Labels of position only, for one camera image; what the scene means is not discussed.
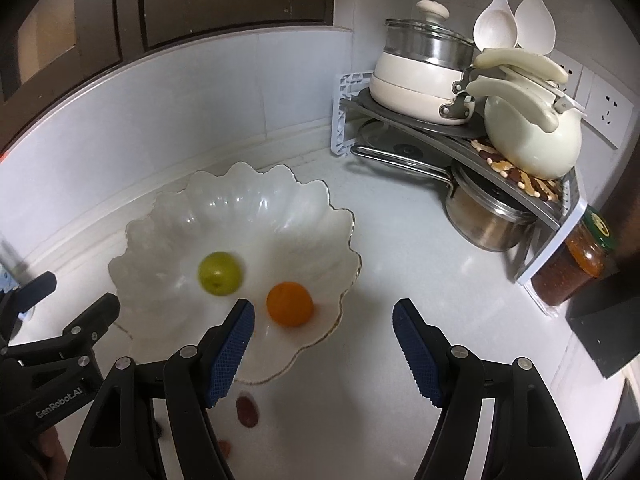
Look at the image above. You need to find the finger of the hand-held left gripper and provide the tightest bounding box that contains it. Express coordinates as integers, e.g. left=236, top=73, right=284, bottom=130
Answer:
left=0, top=271, right=57, bottom=343
left=0, top=293, right=121, bottom=381

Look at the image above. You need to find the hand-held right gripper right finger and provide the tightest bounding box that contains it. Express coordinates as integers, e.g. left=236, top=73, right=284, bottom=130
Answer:
left=392, top=298, right=583, bottom=480

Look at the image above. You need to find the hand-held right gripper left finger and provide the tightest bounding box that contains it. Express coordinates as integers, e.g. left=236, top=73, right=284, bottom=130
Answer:
left=65, top=298, right=256, bottom=480

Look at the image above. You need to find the small orange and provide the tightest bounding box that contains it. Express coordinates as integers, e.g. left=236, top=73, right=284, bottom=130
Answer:
left=265, top=281, right=315, bottom=328

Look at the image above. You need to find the green plum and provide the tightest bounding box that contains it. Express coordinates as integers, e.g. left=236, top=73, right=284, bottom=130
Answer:
left=198, top=251, right=246, bottom=297

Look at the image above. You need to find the white scalloped bowl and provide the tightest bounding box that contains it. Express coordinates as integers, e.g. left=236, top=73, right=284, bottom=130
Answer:
left=107, top=161, right=362, bottom=386

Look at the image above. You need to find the person's left hand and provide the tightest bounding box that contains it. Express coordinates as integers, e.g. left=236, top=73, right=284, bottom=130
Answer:
left=30, top=427, right=68, bottom=480

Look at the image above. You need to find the stainless steel pot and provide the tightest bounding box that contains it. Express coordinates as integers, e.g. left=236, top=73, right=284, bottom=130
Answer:
left=350, top=144, right=538, bottom=253

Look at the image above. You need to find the red sauce jar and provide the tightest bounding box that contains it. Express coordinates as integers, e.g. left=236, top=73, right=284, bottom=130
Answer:
left=530, top=240, right=583, bottom=307

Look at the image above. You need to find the black box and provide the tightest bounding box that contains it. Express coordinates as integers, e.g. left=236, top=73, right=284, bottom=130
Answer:
left=566, top=275, right=640, bottom=380

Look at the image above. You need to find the orange jar with green lid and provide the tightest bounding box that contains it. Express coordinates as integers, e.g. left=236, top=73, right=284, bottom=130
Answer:
left=565, top=207, right=615, bottom=278

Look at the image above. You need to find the glass pot lid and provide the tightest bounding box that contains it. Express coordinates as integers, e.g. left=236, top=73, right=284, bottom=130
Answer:
left=357, top=120, right=451, bottom=171

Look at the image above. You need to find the brown beige wooden trivet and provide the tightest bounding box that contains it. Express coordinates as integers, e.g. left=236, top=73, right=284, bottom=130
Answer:
left=470, top=135, right=563, bottom=203

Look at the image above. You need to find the cream tipped pot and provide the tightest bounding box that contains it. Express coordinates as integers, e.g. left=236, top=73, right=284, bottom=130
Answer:
left=484, top=92, right=588, bottom=181

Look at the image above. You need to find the white frying pan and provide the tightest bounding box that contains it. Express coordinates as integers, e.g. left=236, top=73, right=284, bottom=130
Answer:
left=369, top=75, right=561, bottom=133

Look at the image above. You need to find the grey corner shelf rack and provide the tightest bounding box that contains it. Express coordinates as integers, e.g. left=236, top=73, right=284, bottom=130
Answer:
left=330, top=71, right=588, bottom=318

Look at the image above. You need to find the white ladle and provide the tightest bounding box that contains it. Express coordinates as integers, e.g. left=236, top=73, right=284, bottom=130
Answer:
left=472, top=0, right=518, bottom=51

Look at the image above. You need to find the white rice spoon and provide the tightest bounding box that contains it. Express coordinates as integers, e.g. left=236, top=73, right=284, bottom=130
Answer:
left=514, top=0, right=556, bottom=56

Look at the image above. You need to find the white pot with long handle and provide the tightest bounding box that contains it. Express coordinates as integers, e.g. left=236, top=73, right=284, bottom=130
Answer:
left=372, top=47, right=571, bottom=98

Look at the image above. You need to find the white wall socket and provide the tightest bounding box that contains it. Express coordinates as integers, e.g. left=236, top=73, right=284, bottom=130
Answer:
left=550, top=52, right=586, bottom=103
left=580, top=70, right=636, bottom=148

